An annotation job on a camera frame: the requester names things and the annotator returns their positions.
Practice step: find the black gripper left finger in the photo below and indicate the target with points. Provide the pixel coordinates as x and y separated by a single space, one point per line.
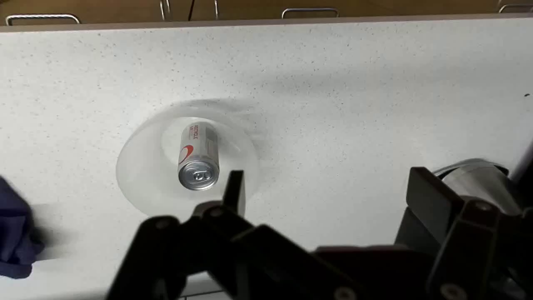
242 259

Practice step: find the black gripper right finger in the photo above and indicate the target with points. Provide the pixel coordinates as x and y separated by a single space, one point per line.
477 253

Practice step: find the silver red soda can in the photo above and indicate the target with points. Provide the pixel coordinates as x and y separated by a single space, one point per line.
198 166

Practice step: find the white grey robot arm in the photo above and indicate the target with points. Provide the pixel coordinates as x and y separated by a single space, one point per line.
395 273

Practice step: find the translucent white plastic bowl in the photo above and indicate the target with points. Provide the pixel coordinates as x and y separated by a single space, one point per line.
147 169

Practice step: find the dark blue cloth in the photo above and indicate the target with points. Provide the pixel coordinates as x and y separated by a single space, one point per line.
19 244

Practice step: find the silver drawer handle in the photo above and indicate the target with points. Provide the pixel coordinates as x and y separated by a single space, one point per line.
305 13
19 18

